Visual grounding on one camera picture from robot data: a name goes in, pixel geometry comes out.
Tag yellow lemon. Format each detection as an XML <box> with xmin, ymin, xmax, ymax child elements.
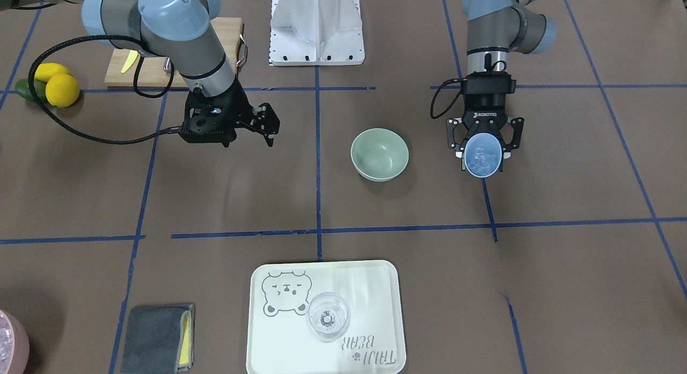
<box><xmin>45</xmin><ymin>74</ymin><xmax>81</xmax><ymax>108</ymax></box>
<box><xmin>34</xmin><ymin>62</ymin><xmax>71</xmax><ymax>83</ymax></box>

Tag green lime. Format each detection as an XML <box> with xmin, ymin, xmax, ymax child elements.
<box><xmin>14</xmin><ymin>78</ymin><xmax>48</xmax><ymax>104</ymax></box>

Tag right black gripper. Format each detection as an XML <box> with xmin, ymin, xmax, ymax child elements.
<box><xmin>178</xmin><ymin>86</ymin><xmax>281</xmax><ymax>148</ymax></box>

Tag pink bowl with ice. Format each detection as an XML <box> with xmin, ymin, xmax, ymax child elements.
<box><xmin>1</xmin><ymin>310</ymin><xmax>30</xmax><ymax>373</ymax></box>

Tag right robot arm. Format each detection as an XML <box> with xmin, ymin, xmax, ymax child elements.
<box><xmin>2</xmin><ymin>0</ymin><xmax>280</xmax><ymax>147</ymax></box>

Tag clear wine glass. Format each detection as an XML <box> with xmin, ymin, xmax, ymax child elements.
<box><xmin>307</xmin><ymin>292</ymin><xmax>351</xmax><ymax>342</ymax></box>

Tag ice cubes in cup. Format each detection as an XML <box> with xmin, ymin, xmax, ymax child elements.
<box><xmin>470</xmin><ymin>145</ymin><xmax>499</xmax><ymax>173</ymax></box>

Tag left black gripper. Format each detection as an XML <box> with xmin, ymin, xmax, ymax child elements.
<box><xmin>447</xmin><ymin>95</ymin><xmax>524</xmax><ymax>159</ymax></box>

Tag grey folded cloth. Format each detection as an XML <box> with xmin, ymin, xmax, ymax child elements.
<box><xmin>120</xmin><ymin>303</ymin><xmax>195</xmax><ymax>373</ymax></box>

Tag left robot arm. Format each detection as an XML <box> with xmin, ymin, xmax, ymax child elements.
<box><xmin>447</xmin><ymin>0</ymin><xmax>557</xmax><ymax>159</ymax></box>

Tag wooden cutting board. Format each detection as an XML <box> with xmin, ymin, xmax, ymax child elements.
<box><xmin>105</xmin><ymin>17</ymin><xmax>247</xmax><ymax>88</ymax></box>

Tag light blue cup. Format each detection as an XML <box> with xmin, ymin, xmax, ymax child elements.
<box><xmin>463</xmin><ymin>133</ymin><xmax>503</xmax><ymax>178</ymax></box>

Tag mint green bowl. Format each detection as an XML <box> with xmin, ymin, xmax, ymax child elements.
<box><xmin>350</xmin><ymin>128</ymin><xmax>410</xmax><ymax>182</ymax></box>

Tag cream bear tray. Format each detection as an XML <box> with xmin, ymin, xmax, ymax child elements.
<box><xmin>246</xmin><ymin>260</ymin><xmax>407</xmax><ymax>373</ymax></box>

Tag white camera pole base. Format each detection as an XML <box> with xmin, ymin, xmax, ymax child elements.
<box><xmin>268</xmin><ymin>0</ymin><xmax>366</xmax><ymax>67</ymax></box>

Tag yellow plastic knife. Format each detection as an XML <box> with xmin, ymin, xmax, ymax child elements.
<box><xmin>120</xmin><ymin>50</ymin><xmax>139</xmax><ymax>74</ymax></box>

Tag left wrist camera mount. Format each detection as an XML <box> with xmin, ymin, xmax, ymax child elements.
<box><xmin>461</xmin><ymin>71</ymin><xmax>517</xmax><ymax>95</ymax></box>

